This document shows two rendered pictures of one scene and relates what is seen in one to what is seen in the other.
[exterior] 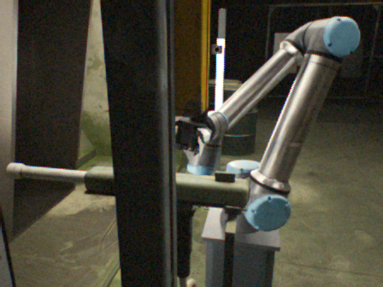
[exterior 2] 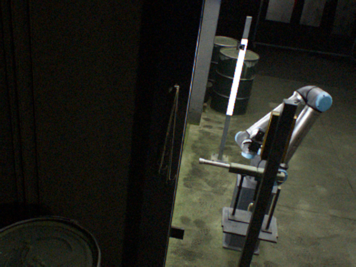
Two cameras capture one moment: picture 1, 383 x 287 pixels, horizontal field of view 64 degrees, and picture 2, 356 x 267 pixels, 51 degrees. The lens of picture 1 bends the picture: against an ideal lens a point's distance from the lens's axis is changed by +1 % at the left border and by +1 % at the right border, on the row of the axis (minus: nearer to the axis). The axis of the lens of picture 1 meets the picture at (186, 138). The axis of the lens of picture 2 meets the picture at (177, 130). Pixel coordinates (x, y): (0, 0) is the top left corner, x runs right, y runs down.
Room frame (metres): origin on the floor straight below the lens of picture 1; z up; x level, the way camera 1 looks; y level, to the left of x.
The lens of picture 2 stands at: (-1.21, 0.75, 2.24)
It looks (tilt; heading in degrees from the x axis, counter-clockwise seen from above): 27 degrees down; 353
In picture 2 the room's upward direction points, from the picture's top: 8 degrees clockwise
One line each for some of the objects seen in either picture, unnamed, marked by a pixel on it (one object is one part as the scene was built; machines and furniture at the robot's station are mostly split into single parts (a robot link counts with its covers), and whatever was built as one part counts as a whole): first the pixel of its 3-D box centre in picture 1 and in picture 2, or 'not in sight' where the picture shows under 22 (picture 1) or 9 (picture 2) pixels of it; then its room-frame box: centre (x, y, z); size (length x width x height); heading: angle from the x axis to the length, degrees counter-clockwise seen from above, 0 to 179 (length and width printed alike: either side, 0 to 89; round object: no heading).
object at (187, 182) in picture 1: (123, 216); (238, 180); (0.54, 0.13, 1.05); 0.49 x 0.05 x 0.23; 78
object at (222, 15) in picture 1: (219, 116); (232, 94); (2.46, -0.27, 0.82); 0.05 x 0.05 x 1.64; 78
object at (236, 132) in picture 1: (235, 120); (233, 82); (3.95, -0.65, 0.44); 0.59 x 0.58 x 0.89; 2
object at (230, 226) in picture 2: not in sight; (249, 224); (0.47, 0.02, 0.78); 0.31 x 0.23 x 0.01; 78
